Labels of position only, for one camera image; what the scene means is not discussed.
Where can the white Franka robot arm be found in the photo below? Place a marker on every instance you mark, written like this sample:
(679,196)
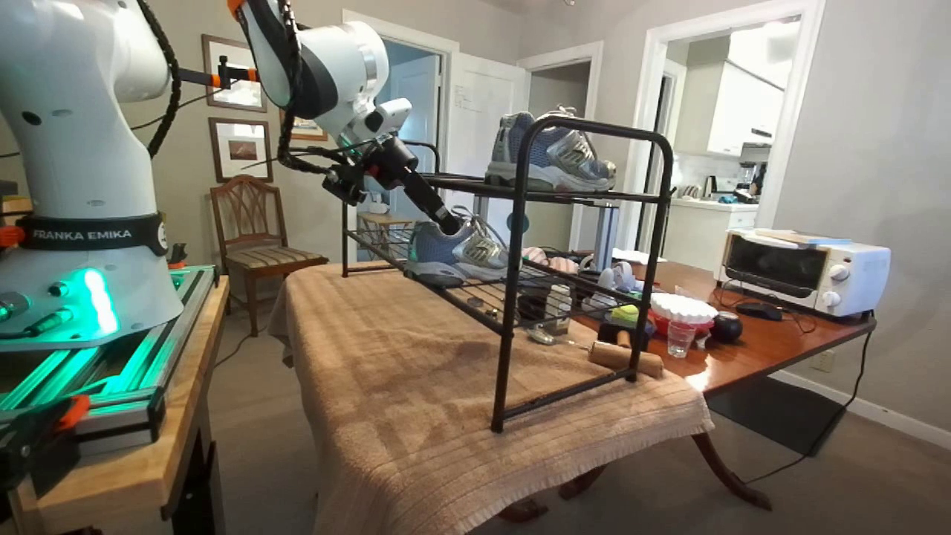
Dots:
(77,168)

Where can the brown wooden chair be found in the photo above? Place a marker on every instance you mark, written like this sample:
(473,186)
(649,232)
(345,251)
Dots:
(254,224)

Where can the curved wooden table leg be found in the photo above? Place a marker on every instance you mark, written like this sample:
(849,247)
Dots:
(731,475)

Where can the wooden rolling pin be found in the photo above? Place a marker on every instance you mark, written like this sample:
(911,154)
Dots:
(620,356)

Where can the black stand with orange clamps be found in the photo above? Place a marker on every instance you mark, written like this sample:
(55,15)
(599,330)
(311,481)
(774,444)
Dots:
(213,74)

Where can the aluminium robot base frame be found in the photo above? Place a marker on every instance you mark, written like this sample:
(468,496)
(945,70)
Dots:
(107,374)

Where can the clear glass jar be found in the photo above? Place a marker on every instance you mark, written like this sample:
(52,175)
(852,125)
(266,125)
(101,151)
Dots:
(557,310)

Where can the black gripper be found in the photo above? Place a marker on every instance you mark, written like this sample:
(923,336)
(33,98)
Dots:
(404,174)

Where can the green plastic toy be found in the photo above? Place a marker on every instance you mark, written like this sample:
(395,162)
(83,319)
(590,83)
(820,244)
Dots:
(623,315)

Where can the white kitchen counter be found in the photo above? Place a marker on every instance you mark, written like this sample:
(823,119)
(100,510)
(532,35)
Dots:
(700,227)

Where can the large framed picture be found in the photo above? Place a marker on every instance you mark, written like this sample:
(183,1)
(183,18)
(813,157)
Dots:
(227,59)

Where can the white toaster oven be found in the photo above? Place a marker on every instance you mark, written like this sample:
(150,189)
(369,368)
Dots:
(803,270)

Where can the black round roll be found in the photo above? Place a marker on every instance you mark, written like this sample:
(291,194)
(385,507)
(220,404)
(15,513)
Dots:
(532,301)

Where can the grey blue running shoe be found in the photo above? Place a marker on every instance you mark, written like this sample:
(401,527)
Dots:
(477,247)
(553,157)

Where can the small black cup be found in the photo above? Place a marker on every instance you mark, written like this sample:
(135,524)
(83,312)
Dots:
(727,328)

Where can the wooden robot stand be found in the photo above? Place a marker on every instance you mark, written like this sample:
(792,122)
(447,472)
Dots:
(150,465)

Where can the black metal shoe rack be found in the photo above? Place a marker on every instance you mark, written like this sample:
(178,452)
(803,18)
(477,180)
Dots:
(510,297)

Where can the dark framed picture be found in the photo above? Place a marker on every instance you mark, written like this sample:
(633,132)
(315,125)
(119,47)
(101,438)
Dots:
(239,150)

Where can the beige woven tablecloth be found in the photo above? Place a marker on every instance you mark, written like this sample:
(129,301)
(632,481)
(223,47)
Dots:
(395,397)

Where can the clear glass cup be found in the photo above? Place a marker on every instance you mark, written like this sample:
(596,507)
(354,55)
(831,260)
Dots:
(681,339)

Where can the white door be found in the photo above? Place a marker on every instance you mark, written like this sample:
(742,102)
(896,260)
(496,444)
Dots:
(486,90)

